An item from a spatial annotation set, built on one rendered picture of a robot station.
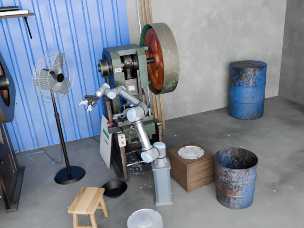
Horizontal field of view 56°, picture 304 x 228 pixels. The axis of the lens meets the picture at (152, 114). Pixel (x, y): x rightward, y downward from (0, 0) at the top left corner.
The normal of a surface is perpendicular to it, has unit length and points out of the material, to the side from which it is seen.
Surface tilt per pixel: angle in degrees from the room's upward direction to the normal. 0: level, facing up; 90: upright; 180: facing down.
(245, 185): 92
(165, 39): 50
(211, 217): 0
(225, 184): 92
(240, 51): 90
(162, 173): 90
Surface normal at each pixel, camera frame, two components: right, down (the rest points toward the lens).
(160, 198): 0.07, 0.37
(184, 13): 0.34, 0.33
